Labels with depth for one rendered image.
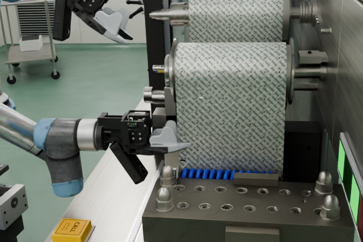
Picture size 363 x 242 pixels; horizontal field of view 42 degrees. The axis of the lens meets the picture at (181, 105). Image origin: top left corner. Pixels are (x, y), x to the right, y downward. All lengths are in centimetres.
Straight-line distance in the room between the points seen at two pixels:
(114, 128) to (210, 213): 30
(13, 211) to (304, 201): 100
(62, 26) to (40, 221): 198
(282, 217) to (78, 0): 61
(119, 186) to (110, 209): 12
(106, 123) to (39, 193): 219
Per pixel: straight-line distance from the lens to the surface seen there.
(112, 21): 105
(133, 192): 130
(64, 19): 110
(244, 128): 106
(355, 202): 73
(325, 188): 104
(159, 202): 96
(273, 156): 109
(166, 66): 106
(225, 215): 95
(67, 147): 113
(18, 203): 169
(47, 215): 300
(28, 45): 604
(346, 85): 83
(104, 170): 143
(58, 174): 117
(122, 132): 107
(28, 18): 740
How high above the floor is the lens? 155
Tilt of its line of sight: 20 degrees down
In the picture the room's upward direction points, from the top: 2 degrees counter-clockwise
